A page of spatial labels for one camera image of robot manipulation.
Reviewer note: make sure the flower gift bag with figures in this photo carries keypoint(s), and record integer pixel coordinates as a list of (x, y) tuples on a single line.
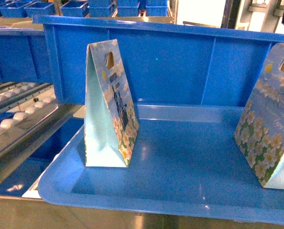
[(110, 124)]

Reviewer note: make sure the flower gift bag enjoy life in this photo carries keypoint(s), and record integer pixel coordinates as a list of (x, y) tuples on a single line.
[(260, 131)]

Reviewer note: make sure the steel roller conveyor rack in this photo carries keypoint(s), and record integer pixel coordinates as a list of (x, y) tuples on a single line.
[(34, 128)]

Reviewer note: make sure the large blue plastic bin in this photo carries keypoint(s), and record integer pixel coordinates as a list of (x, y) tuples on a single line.
[(164, 63)]

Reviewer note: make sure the shallow blue plastic tray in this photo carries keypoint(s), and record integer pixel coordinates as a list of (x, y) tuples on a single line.
[(185, 162)]

